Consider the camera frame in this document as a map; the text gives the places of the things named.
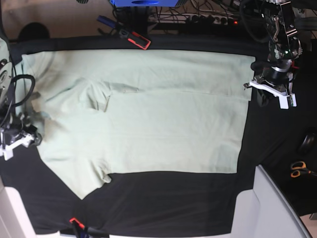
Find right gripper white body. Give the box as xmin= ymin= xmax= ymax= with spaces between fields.
xmin=0 ymin=125 xmax=37 ymax=160

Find light green T-shirt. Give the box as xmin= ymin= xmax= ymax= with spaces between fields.
xmin=21 ymin=50 xmax=254 ymax=199

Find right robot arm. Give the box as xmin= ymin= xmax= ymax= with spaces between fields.
xmin=0 ymin=39 xmax=42 ymax=161

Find blue box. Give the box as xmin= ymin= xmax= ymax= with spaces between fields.
xmin=109 ymin=0 xmax=187 ymax=7

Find black computer mouse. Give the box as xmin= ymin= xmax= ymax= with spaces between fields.
xmin=298 ymin=133 xmax=317 ymax=155

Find orange handled scissors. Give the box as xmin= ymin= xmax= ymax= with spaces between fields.
xmin=290 ymin=161 xmax=317 ymax=178

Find red clamp bottom edge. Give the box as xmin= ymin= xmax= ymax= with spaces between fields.
xmin=69 ymin=218 xmax=109 ymax=238

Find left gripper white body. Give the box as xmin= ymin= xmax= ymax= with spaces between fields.
xmin=244 ymin=79 xmax=297 ymax=109

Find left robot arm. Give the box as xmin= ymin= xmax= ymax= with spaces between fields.
xmin=239 ymin=0 xmax=303 ymax=110

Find white bin left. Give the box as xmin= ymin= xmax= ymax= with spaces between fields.
xmin=0 ymin=182 xmax=61 ymax=238

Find black table cloth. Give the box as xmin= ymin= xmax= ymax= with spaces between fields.
xmin=0 ymin=49 xmax=317 ymax=237

